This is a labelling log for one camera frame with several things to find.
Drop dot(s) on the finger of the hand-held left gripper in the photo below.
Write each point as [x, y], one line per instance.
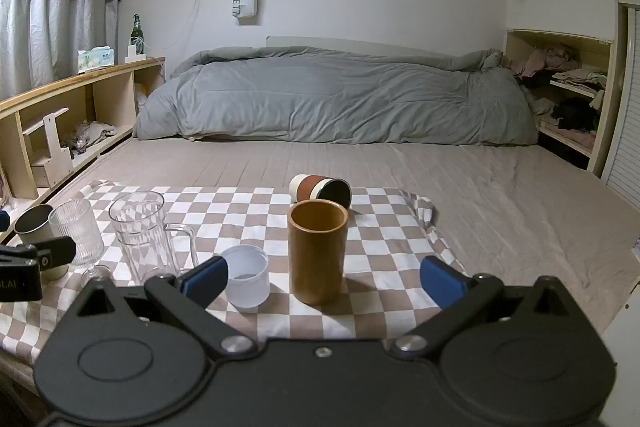
[52, 251]

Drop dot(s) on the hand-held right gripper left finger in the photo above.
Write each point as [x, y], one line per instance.
[204, 281]

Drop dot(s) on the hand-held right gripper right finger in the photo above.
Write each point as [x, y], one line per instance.
[441, 281]

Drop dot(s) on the brown and white cup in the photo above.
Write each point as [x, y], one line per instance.
[311, 189]

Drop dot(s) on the grey metal cup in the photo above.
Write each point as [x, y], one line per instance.
[34, 227]

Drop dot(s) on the small white cup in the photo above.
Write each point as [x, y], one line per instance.
[247, 288]

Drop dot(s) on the tall brown wooden cup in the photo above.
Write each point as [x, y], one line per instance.
[317, 257]

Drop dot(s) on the ribbed glass goblet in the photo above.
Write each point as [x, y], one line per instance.
[77, 227]

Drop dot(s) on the brown checkered cloth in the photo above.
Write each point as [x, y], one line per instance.
[240, 217]

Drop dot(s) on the clear glass mug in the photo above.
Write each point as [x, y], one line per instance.
[142, 232]

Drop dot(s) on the wooden tool carrier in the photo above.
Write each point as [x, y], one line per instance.
[52, 152]

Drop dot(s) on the grey crumpled clothes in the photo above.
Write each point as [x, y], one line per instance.
[90, 134]

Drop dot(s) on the long wooden shelf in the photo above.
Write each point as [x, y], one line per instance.
[107, 99]

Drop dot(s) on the pink folded clothes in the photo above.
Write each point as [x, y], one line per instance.
[570, 138]

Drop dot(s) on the tissue box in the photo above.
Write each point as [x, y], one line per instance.
[96, 59]

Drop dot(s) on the grey curtain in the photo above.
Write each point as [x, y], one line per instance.
[50, 42]

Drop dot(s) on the black clothes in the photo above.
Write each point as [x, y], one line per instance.
[575, 114]

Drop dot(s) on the small white holder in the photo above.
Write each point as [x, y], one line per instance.
[134, 53]

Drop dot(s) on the grey duvet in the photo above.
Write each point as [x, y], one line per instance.
[325, 97]

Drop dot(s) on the green glass bottle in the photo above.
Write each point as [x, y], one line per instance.
[136, 37]

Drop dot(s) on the pink clothes pile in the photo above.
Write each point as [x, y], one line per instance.
[540, 62]

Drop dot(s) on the white louvered door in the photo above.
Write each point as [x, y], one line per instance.
[625, 117]

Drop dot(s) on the beige folded clothes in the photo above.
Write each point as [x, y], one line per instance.
[582, 78]

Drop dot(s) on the cream wall shelf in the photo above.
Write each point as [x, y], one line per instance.
[602, 127]

